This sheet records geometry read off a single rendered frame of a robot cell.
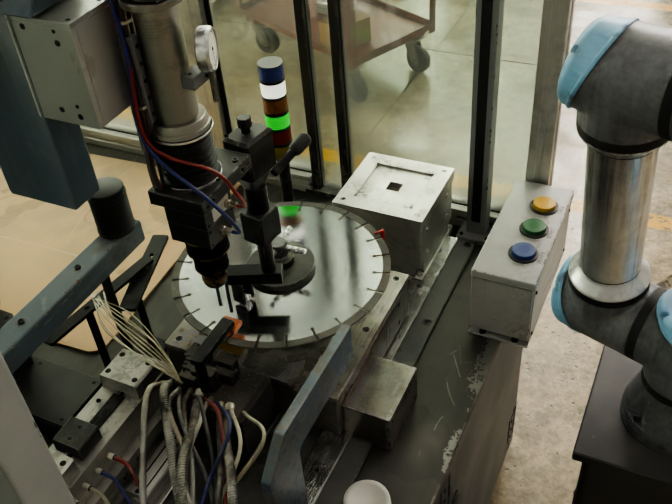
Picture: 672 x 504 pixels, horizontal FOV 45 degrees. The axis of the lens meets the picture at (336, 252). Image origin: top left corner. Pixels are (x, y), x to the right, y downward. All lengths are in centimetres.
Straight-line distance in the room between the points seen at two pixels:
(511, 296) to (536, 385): 103
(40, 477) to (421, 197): 106
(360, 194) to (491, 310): 34
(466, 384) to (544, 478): 85
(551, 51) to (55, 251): 106
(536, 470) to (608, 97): 139
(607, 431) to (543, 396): 102
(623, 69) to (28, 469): 72
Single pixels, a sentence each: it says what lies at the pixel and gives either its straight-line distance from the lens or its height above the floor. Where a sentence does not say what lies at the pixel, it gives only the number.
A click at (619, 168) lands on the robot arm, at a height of 122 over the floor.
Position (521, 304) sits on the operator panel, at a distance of 137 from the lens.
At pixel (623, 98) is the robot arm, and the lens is 96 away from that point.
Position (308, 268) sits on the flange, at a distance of 127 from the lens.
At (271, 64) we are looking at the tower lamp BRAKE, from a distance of 143.
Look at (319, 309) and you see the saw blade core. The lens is 122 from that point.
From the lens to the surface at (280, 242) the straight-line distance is 126.
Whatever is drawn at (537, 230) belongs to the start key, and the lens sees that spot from 143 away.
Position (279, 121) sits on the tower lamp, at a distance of 147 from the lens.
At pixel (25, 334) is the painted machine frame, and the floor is 104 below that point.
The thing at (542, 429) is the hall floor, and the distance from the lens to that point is 228.
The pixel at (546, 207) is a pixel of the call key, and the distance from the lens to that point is 148.
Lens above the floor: 180
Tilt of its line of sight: 40 degrees down
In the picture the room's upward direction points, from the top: 5 degrees counter-clockwise
